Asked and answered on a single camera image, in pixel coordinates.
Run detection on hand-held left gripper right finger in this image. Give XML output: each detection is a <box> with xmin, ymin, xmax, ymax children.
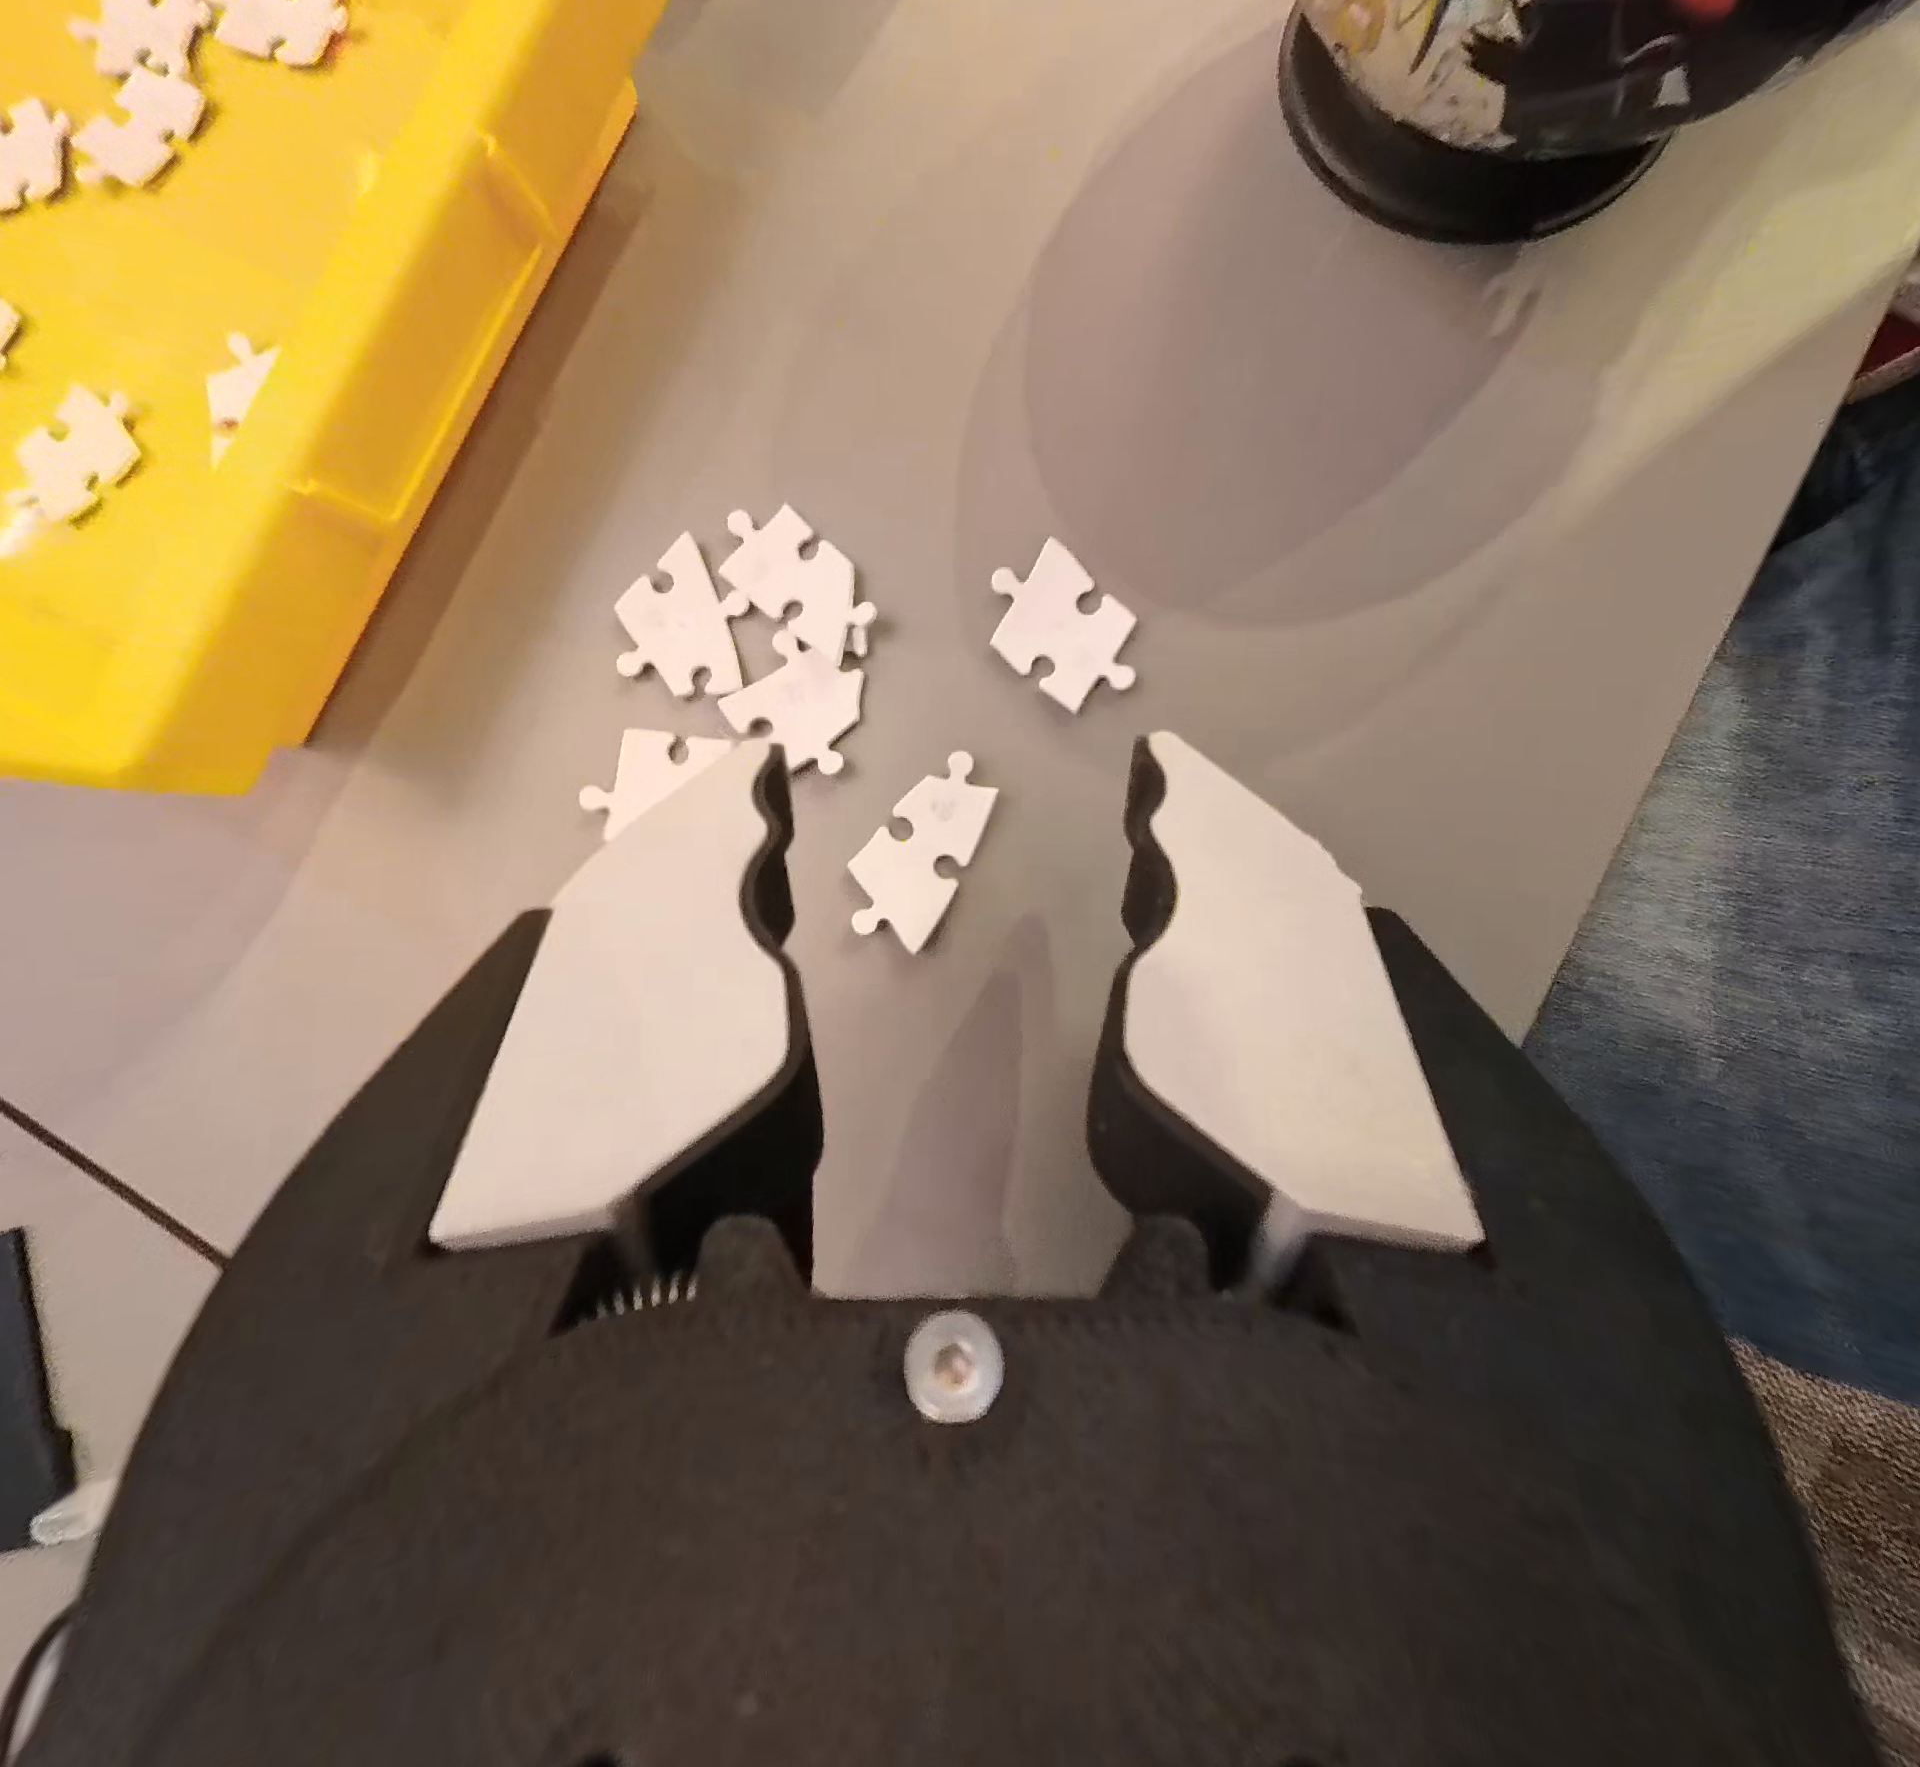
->
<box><xmin>1091</xmin><ymin>732</ymin><xmax>1487</xmax><ymax>1296</ymax></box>

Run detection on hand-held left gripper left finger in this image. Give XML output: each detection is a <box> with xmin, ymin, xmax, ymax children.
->
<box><xmin>431</xmin><ymin>740</ymin><xmax>822</xmax><ymax>1250</ymax></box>

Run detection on white jigsaw piece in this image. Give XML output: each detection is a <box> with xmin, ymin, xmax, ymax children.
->
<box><xmin>846</xmin><ymin>751</ymin><xmax>1003</xmax><ymax>955</ymax></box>

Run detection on group of white puzzle pieces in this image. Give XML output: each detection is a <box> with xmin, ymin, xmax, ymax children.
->
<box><xmin>0</xmin><ymin>0</ymin><xmax>349</xmax><ymax>555</ymax></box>
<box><xmin>581</xmin><ymin>503</ymin><xmax>1138</xmax><ymax>841</ymax></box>

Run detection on round black ball stand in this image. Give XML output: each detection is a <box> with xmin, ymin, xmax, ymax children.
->
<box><xmin>1278</xmin><ymin>5</ymin><xmax>1677</xmax><ymax>247</ymax></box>

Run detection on person's blue jeans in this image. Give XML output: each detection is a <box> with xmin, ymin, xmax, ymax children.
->
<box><xmin>1521</xmin><ymin>409</ymin><xmax>1920</xmax><ymax>1364</ymax></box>

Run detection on yellow plastic bin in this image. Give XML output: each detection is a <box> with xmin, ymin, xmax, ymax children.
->
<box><xmin>0</xmin><ymin>0</ymin><xmax>672</xmax><ymax>796</ymax></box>

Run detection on red white badge card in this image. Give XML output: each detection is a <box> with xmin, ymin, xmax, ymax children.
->
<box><xmin>1845</xmin><ymin>282</ymin><xmax>1920</xmax><ymax>407</ymax></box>

